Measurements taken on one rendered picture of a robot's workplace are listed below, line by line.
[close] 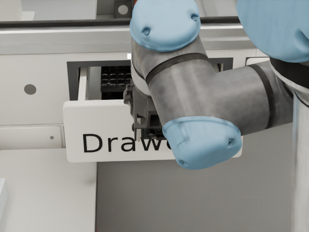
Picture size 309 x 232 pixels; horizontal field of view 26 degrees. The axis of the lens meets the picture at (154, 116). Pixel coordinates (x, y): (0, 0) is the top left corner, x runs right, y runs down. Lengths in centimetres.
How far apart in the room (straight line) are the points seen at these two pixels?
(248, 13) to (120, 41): 79
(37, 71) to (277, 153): 49
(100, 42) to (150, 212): 40
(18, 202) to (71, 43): 28
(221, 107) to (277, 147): 62
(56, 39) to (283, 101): 53
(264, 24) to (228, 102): 35
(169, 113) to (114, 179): 63
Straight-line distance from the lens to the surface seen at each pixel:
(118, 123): 107
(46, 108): 123
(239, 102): 71
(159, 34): 71
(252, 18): 38
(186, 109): 70
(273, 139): 130
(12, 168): 122
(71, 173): 119
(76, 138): 109
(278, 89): 73
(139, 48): 74
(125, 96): 96
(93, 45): 116
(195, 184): 134
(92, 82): 130
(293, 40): 34
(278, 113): 74
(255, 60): 119
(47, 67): 119
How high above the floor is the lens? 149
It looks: 33 degrees down
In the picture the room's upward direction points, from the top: straight up
